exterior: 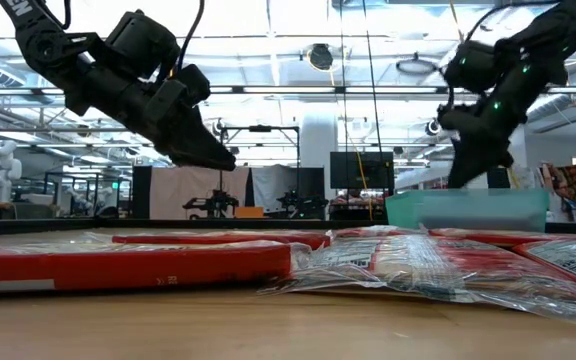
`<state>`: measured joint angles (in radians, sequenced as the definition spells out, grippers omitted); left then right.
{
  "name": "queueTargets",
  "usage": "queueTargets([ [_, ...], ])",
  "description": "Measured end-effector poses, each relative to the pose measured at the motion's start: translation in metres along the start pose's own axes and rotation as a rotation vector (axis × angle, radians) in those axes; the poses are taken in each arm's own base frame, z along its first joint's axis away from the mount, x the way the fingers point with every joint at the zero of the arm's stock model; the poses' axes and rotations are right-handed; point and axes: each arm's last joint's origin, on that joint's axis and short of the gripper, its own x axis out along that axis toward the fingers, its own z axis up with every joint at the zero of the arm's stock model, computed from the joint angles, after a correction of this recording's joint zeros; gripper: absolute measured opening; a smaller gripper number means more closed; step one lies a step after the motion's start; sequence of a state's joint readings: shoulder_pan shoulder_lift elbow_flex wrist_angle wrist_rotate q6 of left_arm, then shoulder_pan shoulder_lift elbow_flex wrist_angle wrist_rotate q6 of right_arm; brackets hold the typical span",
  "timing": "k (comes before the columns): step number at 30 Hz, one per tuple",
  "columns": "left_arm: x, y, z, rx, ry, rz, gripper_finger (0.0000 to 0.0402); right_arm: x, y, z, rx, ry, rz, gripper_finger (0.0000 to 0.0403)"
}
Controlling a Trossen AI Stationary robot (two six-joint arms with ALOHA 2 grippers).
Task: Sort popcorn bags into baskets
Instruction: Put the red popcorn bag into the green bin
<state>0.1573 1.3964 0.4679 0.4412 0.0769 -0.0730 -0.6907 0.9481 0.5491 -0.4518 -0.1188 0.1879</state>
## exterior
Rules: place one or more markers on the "round black ceiling fixture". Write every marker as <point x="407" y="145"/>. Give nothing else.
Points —
<point x="320" y="57"/>

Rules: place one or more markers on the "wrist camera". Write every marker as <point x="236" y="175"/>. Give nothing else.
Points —
<point x="450" y="117"/>
<point x="193" y="82"/>

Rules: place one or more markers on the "black monitor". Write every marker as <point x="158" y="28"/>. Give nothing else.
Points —
<point x="348" y="170"/>

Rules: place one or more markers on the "pile of clear-wrapped red packets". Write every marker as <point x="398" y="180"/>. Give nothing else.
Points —
<point x="418" y="270"/>

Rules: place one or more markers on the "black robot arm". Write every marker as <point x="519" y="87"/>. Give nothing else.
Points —
<point x="300" y="205"/>
<point x="215" y="202"/>

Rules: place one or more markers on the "orange patterned tapestry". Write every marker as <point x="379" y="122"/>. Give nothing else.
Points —
<point x="573" y="182"/>

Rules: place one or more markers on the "black aluminium table frame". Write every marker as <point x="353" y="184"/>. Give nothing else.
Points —
<point x="168" y="226"/>

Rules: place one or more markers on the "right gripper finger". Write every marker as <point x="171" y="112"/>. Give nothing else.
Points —
<point x="454" y="165"/>
<point x="478" y="160"/>

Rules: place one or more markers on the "orange box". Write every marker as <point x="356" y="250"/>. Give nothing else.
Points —
<point x="249" y="212"/>

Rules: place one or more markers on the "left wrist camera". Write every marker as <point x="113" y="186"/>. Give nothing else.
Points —
<point x="193" y="82"/>

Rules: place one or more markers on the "white curtain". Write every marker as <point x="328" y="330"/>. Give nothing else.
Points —
<point x="178" y="192"/>

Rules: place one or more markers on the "shelf with red goods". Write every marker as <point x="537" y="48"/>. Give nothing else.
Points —
<point x="353" y="202"/>

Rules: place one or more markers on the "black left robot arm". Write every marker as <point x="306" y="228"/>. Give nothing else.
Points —
<point x="38" y="40"/>

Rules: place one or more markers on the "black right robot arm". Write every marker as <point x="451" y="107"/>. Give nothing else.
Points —
<point x="543" y="40"/>

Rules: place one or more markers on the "teal plastic basket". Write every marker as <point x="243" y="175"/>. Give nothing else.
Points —
<point x="493" y="212"/>

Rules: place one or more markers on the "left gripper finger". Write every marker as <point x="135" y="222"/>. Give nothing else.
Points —
<point x="213" y="165"/>
<point x="193" y="140"/>

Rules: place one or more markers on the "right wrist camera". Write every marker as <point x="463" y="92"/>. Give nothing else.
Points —
<point x="450" y="117"/>

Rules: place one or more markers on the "red popcorn bag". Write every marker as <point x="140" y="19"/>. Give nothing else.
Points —
<point x="218" y="238"/>
<point x="573" y="257"/>
<point x="378" y="231"/>
<point x="168" y="265"/>
<point x="493" y="237"/>

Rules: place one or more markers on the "white pillar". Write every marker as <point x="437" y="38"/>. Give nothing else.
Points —
<point x="318" y="140"/>

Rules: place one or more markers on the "black partition panel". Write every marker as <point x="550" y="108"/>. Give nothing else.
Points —
<point x="141" y="192"/>

